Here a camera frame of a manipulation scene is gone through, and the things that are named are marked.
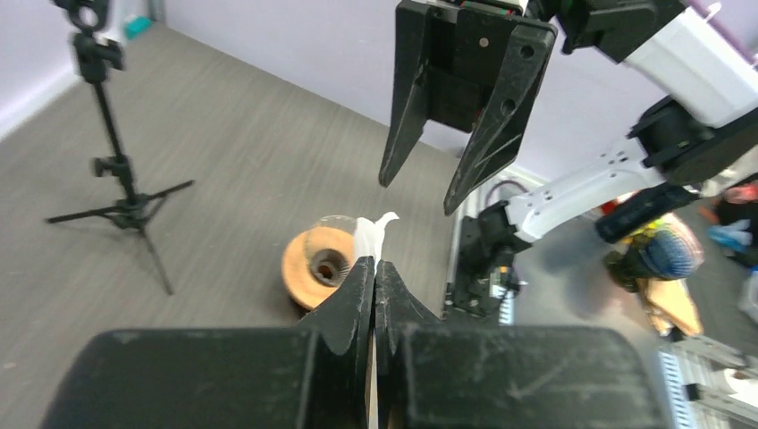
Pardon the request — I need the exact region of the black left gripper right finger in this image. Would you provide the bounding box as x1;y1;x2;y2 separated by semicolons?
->
375;261;669;428

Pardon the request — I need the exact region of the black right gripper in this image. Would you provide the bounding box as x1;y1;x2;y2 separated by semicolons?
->
378;1;557;215

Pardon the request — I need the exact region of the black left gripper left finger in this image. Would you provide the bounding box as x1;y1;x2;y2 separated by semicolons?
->
42;257;375;428

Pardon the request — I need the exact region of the wooden ring collar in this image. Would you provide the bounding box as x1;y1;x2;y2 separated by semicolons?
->
282;226;355;310

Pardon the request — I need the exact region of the clear glass dripper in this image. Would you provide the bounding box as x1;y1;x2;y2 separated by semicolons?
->
303;215;356;288

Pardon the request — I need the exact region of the white paper coffee filter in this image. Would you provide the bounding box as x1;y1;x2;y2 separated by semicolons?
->
354;212;399;429

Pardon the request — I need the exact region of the blue dripper on stand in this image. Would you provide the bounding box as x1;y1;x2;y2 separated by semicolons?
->
603;227;704;293

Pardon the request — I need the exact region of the brown paper filters pile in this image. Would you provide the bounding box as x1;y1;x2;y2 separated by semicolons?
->
637;280;704;336

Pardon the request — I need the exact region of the teal block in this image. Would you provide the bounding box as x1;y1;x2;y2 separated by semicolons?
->
123;14;153;40

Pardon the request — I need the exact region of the black microphone tripod stand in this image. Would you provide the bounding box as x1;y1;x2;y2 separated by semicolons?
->
45;0;194;296

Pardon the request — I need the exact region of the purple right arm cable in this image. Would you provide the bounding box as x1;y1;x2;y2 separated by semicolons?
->
484;179;529;208

